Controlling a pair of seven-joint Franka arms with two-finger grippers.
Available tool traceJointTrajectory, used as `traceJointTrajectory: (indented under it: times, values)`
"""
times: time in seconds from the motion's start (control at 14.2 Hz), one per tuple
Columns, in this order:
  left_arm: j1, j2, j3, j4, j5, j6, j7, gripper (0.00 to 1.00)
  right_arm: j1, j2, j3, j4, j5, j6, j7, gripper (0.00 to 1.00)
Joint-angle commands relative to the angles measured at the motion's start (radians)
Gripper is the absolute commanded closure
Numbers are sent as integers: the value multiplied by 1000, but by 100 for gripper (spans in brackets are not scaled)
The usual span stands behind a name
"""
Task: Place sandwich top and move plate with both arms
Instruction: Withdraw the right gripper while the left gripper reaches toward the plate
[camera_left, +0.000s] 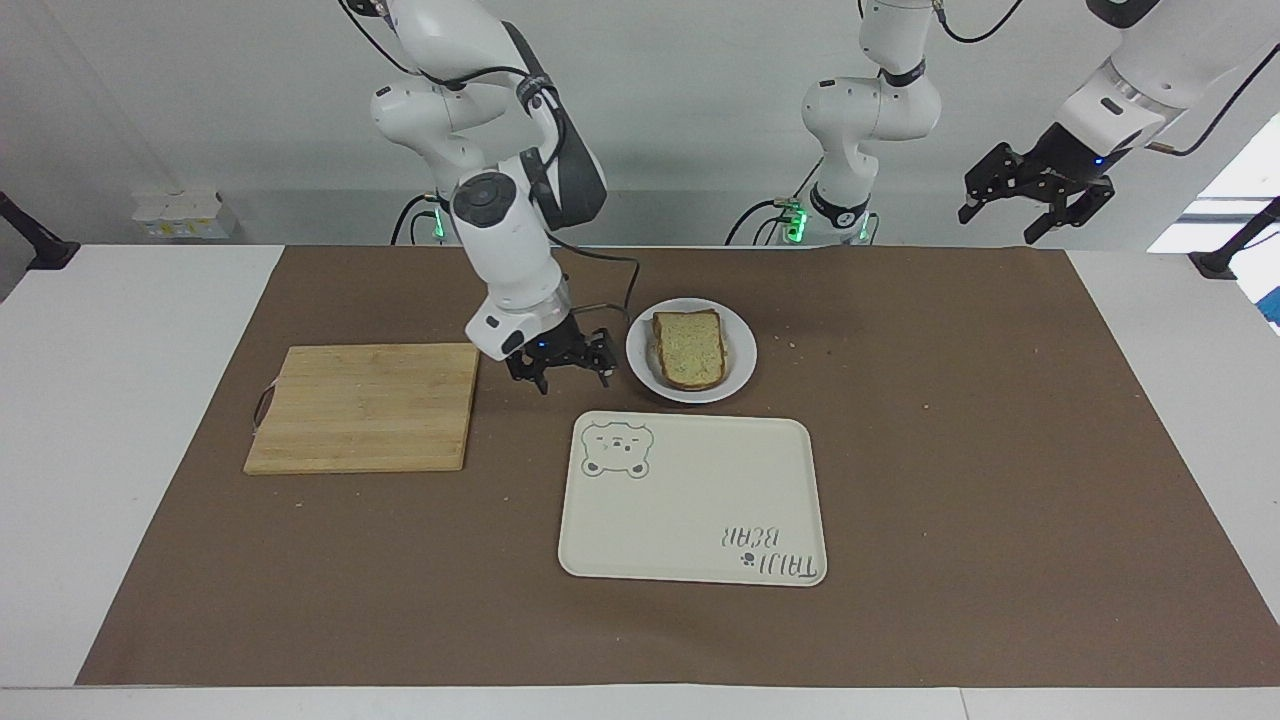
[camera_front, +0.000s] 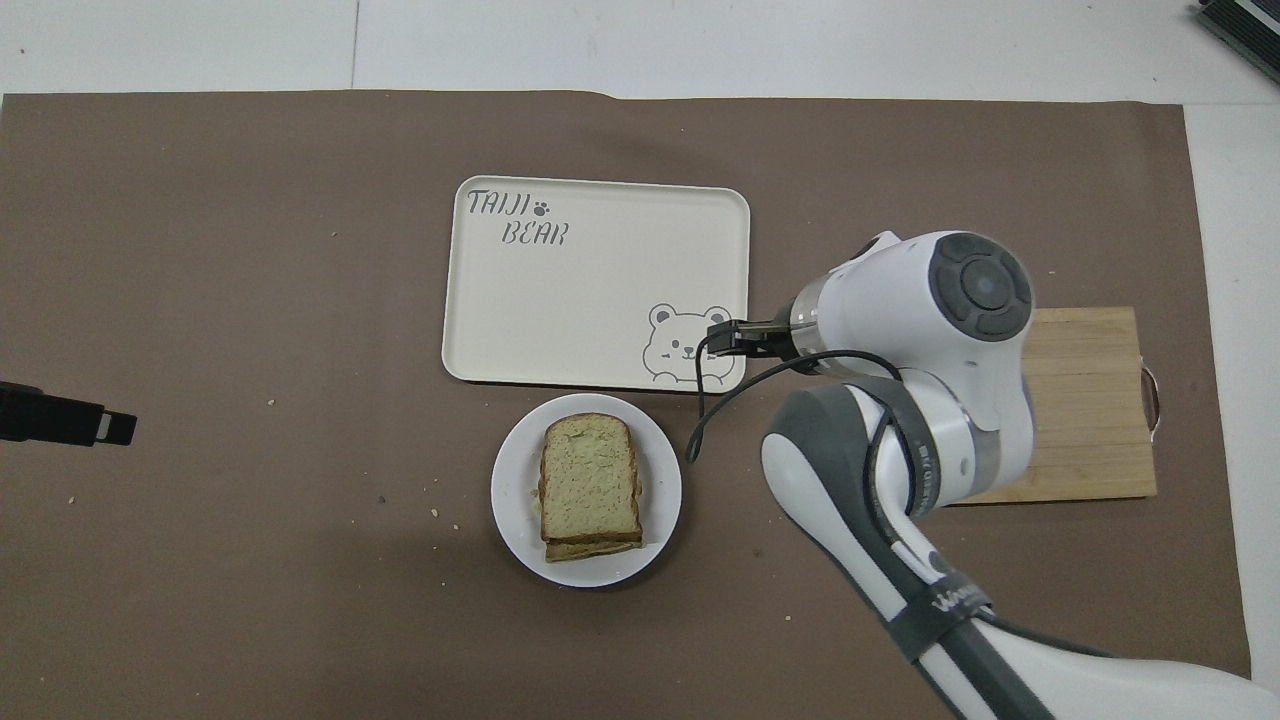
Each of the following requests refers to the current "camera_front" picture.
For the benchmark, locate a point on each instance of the plain bread slice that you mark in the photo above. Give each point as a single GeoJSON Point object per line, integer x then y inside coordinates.
{"type": "Point", "coordinates": [585, 550]}

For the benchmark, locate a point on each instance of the white round plate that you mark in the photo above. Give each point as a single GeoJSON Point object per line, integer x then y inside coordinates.
{"type": "Point", "coordinates": [515, 500]}

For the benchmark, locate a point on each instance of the cream tray with bear print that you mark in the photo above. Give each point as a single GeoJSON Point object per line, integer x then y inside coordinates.
{"type": "Point", "coordinates": [580, 300]}

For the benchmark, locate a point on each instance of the bread slice with green spread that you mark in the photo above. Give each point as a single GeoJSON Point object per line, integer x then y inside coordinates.
{"type": "Point", "coordinates": [590, 480]}

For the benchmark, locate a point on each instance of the black stand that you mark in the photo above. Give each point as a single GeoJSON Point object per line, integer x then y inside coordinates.
{"type": "Point", "coordinates": [1245, 25]}

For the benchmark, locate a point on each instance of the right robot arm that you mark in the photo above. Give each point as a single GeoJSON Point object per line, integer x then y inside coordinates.
{"type": "Point", "coordinates": [900, 290]}

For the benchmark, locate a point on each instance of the wooden cutting board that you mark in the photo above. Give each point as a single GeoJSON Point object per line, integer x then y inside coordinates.
{"type": "Point", "coordinates": [1090, 410]}

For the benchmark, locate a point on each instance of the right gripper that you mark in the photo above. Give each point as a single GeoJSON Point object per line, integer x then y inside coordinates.
{"type": "Point", "coordinates": [762, 338]}

